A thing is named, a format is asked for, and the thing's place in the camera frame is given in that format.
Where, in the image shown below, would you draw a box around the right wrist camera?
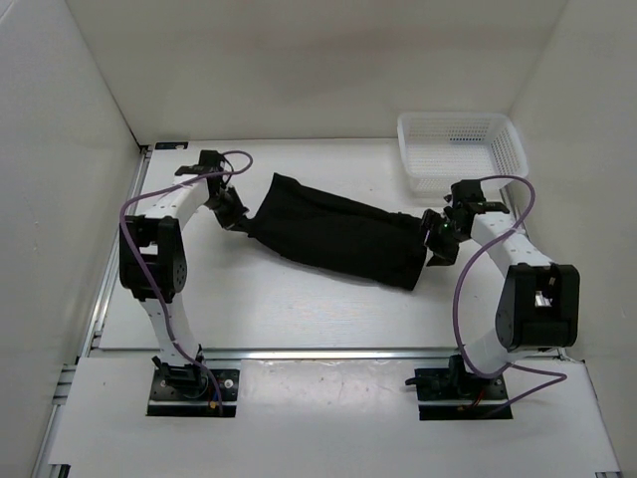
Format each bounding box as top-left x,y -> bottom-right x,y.
444,179 -> 510,216

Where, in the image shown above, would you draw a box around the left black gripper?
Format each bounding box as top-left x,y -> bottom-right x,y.
203,186 -> 251,234

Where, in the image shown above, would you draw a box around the black shorts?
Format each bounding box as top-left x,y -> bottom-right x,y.
246,173 -> 426,291

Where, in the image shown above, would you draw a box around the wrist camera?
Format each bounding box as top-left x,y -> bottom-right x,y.
174,150 -> 225,176
444,179 -> 510,216

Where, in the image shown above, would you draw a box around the left aluminium frame rail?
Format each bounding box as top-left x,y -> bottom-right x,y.
29,143 -> 153,478

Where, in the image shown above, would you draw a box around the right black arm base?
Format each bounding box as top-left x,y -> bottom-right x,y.
404,355 -> 513,421

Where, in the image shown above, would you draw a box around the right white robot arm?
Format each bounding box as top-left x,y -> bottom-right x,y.
421,202 -> 580,398

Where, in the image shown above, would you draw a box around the aluminium frame rail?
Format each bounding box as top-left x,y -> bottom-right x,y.
89,347 -> 563,362
500,186 -> 623,478
29,143 -> 153,478

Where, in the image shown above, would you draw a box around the white plastic mesh basket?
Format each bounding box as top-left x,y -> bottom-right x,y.
397,112 -> 529,196

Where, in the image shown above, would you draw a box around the front aluminium frame rail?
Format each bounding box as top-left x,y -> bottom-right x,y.
89,347 -> 563,362

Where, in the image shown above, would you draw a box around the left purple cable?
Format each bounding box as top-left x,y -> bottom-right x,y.
119,150 -> 254,414

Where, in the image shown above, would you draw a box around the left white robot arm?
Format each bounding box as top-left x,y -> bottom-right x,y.
119,173 -> 248,398

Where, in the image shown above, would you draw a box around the right aluminium frame rail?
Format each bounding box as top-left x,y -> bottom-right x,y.
500,186 -> 623,478

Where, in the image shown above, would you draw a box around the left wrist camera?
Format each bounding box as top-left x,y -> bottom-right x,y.
174,150 -> 225,176

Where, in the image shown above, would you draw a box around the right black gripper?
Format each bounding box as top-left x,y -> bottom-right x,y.
406,208 -> 468,267

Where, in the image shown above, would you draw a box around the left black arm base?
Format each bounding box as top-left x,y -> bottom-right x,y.
146,356 -> 240,418

